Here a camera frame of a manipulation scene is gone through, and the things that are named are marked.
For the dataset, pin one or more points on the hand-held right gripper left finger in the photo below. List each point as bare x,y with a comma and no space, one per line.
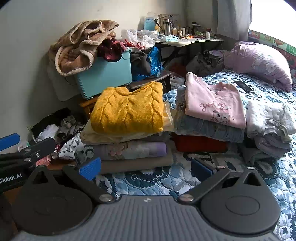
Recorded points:
90,168

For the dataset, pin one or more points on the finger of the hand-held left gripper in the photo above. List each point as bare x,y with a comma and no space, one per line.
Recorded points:
9,141
39,148

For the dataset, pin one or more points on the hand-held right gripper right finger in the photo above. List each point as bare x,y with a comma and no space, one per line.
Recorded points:
201,168

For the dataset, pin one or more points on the red folded garment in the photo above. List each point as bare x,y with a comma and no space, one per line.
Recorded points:
198,143

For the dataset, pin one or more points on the white tree print cloth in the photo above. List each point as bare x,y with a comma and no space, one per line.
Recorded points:
69,148

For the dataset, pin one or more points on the cream folded garment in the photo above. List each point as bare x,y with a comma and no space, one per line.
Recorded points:
104,138

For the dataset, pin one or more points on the grey socks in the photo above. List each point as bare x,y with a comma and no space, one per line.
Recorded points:
69,126

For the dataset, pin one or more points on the blue denim folded garment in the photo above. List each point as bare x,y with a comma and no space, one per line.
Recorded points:
208,130

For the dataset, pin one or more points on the blue patterned quilt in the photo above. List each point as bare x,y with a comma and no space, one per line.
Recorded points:
161,183

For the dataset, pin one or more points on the taupe folded garment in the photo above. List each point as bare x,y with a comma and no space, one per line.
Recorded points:
138,165

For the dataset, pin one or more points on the lavender folded garment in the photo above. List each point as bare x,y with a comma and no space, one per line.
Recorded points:
138,150

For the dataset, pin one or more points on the wooden stool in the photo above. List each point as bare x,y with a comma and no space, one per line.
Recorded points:
86,105

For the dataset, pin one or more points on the grey board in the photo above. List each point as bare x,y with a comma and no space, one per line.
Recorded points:
60,88

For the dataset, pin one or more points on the pink cartoon print sweatshirt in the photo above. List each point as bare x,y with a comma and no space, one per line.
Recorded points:
208,99

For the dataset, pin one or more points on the light grey folded garment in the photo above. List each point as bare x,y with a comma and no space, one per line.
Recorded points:
272,147

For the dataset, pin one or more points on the white quilted folded garment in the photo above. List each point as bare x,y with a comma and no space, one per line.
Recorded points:
266,118

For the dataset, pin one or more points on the black remote control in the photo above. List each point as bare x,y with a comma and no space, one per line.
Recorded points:
244,86

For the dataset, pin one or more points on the teal plastic storage bin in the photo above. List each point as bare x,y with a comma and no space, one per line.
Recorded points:
104,76

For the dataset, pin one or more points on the dark wooden stand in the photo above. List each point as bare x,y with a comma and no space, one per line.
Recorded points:
161,76

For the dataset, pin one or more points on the dark crumpled cloth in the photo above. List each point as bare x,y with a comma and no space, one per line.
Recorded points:
203,61

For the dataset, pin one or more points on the brown fleece blanket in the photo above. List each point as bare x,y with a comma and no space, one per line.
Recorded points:
76,46

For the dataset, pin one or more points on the blue plastic bag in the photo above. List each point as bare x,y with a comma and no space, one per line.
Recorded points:
155,60

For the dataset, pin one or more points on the maroon cloth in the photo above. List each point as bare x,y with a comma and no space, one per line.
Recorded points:
109,51

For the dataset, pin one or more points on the lavender pillow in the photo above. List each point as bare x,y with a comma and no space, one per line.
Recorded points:
259,62

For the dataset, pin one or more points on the white desk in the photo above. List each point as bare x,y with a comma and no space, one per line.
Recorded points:
185,42

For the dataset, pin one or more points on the light blue box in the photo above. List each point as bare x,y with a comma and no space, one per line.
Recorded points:
170,38

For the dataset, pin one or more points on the white plastic bag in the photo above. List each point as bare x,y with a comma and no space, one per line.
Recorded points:
131,34

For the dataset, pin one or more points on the steel thermos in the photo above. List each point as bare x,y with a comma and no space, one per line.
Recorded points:
167,27

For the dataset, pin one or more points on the colourful alphabet play mat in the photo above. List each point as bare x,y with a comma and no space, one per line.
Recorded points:
282,44

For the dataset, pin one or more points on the grey curtain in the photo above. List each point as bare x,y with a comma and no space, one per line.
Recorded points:
233,18

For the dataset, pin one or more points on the blue tissue pack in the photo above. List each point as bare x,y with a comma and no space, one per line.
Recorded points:
149,23

